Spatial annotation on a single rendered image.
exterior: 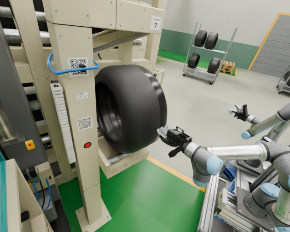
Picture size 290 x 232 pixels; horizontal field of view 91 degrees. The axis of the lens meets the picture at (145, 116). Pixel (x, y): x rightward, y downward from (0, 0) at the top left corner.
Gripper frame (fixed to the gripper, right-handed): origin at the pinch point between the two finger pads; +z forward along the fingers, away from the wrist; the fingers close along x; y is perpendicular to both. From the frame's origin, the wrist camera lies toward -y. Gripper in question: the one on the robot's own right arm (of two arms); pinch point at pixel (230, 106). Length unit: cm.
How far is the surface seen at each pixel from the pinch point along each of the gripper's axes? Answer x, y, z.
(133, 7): -99, -84, 37
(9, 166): -172, -45, -11
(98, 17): -122, -80, 36
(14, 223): -171, -45, -29
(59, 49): -147, -72, 8
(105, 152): -137, 7, 20
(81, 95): -144, -52, 8
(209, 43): 349, 18, 281
